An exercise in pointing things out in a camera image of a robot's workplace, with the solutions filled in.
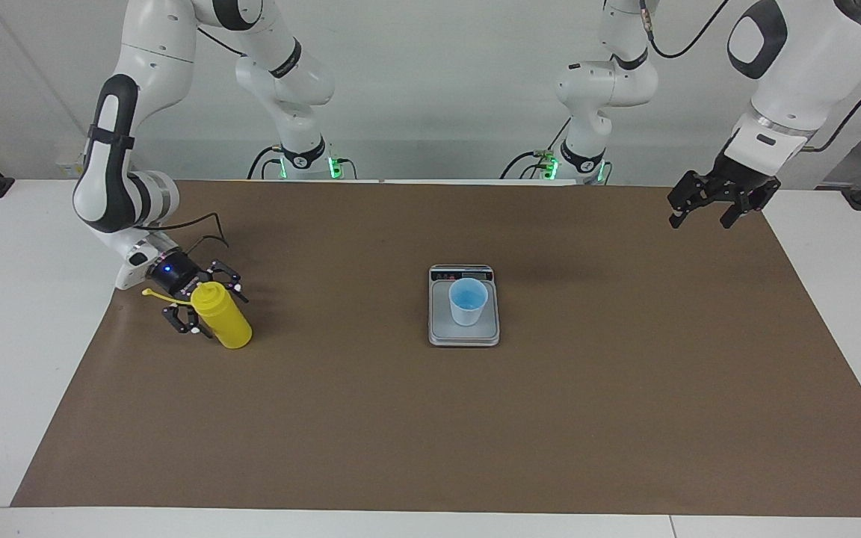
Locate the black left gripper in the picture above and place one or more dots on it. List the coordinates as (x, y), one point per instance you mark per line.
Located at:
(744, 179)

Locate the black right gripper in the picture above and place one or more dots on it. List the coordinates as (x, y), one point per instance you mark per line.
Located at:
(175, 275)

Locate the yellow squeeze bottle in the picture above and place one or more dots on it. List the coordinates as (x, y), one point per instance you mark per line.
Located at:
(225, 317)

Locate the light blue plastic cup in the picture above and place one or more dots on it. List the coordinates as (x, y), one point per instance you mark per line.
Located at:
(468, 306)

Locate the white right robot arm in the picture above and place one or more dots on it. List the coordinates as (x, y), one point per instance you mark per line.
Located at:
(154, 52)

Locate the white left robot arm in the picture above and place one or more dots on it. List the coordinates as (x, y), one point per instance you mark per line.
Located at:
(804, 67)

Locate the silver digital kitchen scale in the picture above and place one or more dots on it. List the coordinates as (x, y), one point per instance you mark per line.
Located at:
(464, 335)

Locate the white power strip yellow labels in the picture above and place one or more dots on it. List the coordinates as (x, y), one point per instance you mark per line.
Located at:
(68, 166)

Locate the brown table mat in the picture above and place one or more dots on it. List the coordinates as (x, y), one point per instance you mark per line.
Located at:
(430, 418)

